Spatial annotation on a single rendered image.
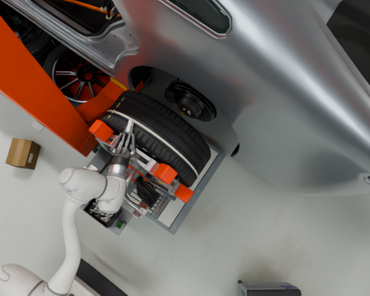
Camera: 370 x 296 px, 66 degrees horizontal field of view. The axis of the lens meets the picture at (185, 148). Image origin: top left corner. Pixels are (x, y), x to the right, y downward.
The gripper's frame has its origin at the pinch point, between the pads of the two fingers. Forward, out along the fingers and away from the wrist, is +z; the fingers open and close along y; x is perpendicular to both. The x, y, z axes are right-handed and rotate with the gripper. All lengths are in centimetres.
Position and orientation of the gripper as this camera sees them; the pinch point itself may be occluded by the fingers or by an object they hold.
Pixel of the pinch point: (130, 126)
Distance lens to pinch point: 139.3
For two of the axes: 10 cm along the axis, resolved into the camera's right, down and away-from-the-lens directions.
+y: 9.8, 1.0, -1.9
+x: -1.4, -3.8, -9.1
